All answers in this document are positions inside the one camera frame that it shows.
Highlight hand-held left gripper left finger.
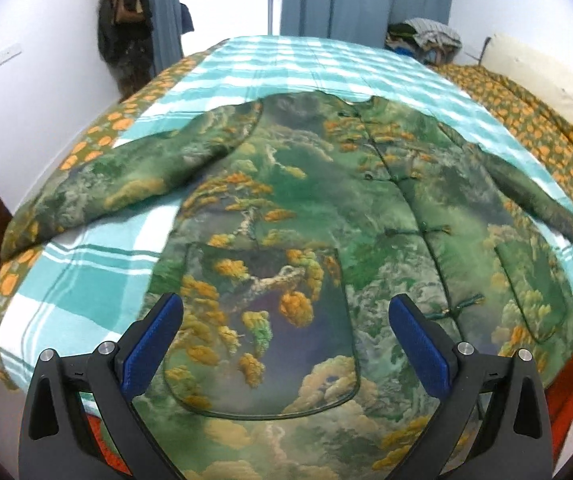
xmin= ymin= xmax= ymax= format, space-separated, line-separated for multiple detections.
xmin=19 ymin=293 xmax=188 ymax=480

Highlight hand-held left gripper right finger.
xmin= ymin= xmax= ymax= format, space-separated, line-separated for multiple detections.
xmin=385 ymin=294 xmax=553 ymax=480

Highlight green landscape print padded jacket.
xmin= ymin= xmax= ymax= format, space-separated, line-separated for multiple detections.
xmin=1 ymin=91 xmax=573 ymax=480

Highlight pile of mixed clothes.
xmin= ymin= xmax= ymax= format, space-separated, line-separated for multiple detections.
xmin=385 ymin=17 xmax=463 ymax=67

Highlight dark hanging clothes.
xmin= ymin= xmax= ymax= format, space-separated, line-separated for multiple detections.
xmin=97 ymin=0 xmax=158 ymax=101

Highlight teal white plaid blanket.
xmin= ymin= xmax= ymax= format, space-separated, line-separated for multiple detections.
xmin=0 ymin=35 xmax=573 ymax=401

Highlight orange floral green bed sheet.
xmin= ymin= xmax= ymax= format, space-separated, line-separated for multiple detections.
xmin=0 ymin=51 xmax=573 ymax=392

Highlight cream pillow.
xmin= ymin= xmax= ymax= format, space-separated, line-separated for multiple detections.
xmin=481 ymin=32 xmax=573 ymax=136

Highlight narrow blue curtain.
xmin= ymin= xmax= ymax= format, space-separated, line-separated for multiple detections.
xmin=148 ymin=0 xmax=186 ymax=77

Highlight white wall label strip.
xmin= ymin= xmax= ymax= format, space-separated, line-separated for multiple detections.
xmin=0 ymin=45 xmax=22 ymax=75

